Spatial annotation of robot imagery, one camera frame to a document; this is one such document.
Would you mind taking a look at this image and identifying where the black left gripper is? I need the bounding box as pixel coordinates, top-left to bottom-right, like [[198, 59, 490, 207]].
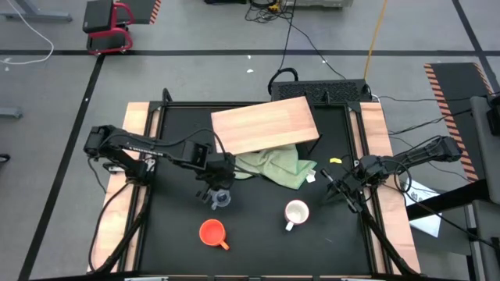
[[194, 152, 238, 203]]

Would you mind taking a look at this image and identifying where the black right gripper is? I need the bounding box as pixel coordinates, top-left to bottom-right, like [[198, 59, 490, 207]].
[[320, 155, 387, 215]]

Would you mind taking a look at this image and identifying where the small clear glass cup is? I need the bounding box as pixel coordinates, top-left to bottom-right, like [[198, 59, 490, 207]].
[[209, 187, 232, 211]]

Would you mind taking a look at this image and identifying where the orange plastic mug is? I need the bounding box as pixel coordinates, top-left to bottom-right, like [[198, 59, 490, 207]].
[[198, 219, 230, 251]]

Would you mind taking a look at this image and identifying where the patterned ceramic mug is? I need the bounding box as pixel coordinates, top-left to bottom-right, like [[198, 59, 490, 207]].
[[284, 199, 310, 232]]

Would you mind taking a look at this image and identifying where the wooden shelf board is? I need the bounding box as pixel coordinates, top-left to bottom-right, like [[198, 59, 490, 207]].
[[210, 95, 323, 157]]

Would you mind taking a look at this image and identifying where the green cloth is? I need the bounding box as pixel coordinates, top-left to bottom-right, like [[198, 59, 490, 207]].
[[234, 143, 318, 190]]

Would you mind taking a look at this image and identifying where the white paper sheet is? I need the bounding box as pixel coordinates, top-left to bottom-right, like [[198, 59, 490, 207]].
[[401, 177, 443, 238]]

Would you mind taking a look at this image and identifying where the black perforated computer case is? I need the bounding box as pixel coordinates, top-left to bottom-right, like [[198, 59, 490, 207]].
[[270, 79, 373, 105]]

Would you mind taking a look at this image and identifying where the black mat with orange stripes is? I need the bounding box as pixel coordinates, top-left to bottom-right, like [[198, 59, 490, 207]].
[[423, 62, 495, 183]]

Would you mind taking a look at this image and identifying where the small black orange-striped plate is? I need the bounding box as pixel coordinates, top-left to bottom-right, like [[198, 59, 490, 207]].
[[127, 0, 163, 26]]

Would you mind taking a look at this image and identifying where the grey desk foot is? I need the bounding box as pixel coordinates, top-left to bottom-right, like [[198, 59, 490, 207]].
[[0, 0, 73, 23]]

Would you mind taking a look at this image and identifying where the looped black cable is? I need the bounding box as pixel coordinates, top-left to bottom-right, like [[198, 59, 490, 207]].
[[267, 66, 300, 96]]

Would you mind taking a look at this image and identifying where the long black cable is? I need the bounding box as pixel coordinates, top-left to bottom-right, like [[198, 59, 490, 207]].
[[281, 0, 348, 80]]

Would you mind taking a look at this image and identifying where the yellow cable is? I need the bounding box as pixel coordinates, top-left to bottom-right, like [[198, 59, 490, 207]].
[[362, 0, 389, 80]]

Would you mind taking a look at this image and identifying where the tangled black cable bundle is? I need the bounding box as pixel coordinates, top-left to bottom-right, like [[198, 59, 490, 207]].
[[244, 0, 295, 23]]

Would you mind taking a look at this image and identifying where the white cable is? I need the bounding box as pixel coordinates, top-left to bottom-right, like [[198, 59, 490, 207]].
[[0, 0, 55, 66]]

